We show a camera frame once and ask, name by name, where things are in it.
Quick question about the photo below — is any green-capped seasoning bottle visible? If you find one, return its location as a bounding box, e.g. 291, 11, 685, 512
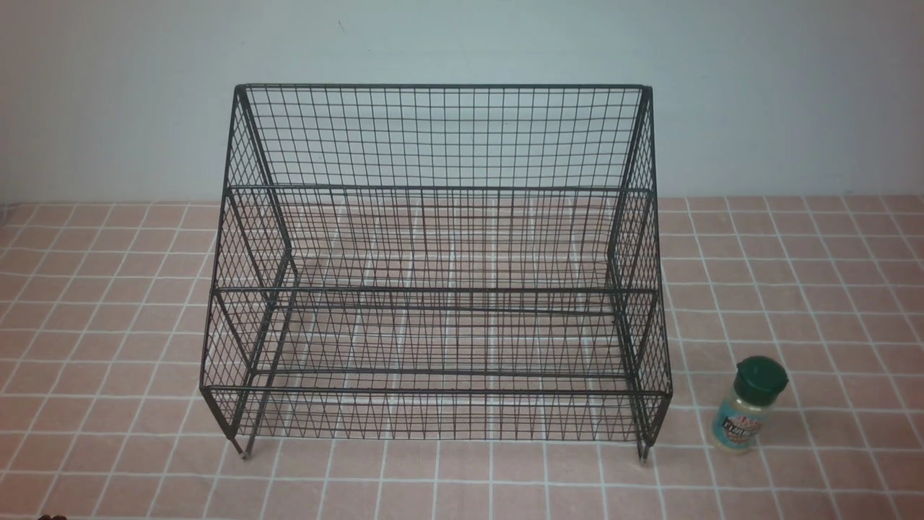
710, 355, 789, 454

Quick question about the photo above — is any black wire mesh shelf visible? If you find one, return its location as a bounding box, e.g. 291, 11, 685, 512
199, 83, 674, 460

